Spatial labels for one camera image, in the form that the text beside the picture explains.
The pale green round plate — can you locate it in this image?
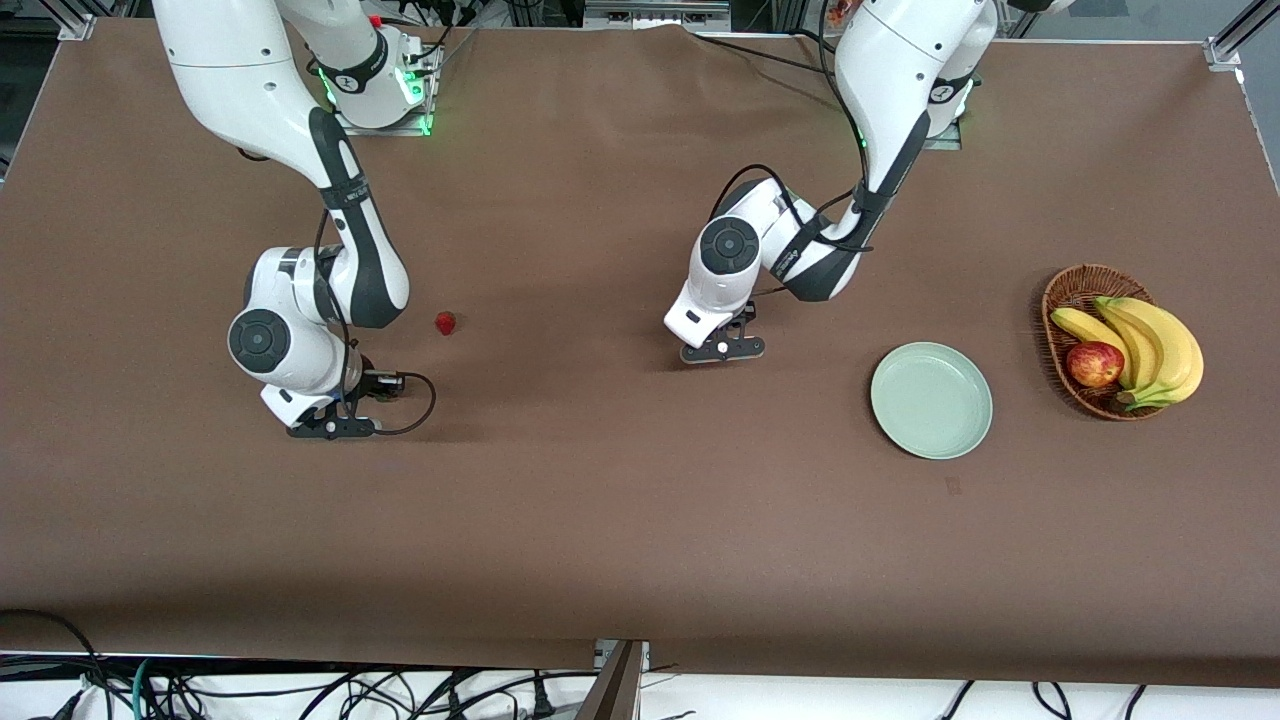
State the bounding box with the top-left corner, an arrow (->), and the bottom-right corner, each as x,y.
870,342 -> 994,461

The table cover sheet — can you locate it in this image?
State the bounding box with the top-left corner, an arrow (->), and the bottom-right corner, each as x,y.
0,18 -> 1280,689

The grey metal box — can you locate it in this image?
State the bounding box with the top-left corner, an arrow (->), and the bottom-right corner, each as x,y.
583,0 -> 731,31

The brown wicker basket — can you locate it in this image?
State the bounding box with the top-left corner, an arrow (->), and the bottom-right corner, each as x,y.
1041,264 -> 1171,422

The red apple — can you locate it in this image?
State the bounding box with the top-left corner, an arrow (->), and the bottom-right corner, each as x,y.
1066,341 -> 1126,389

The yellow banana bunch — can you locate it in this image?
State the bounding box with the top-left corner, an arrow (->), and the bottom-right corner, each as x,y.
1050,296 -> 1205,412

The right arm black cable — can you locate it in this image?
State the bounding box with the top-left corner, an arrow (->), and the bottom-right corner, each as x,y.
313,205 -> 439,437

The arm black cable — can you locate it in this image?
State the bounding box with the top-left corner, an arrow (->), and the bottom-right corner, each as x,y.
708,0 -> 881,299
313,205 -> 439,437

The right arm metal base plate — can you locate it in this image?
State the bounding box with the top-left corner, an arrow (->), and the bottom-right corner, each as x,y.
335,60 -> 433,137

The black looped floor cable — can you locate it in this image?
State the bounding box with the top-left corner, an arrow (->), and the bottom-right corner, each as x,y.
0,608 -> 113,720

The long black table cable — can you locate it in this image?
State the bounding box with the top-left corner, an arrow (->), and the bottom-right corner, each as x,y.
680,25 -> 856,79

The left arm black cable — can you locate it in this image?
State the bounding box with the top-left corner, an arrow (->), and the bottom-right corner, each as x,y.
708,0 -> 881,299

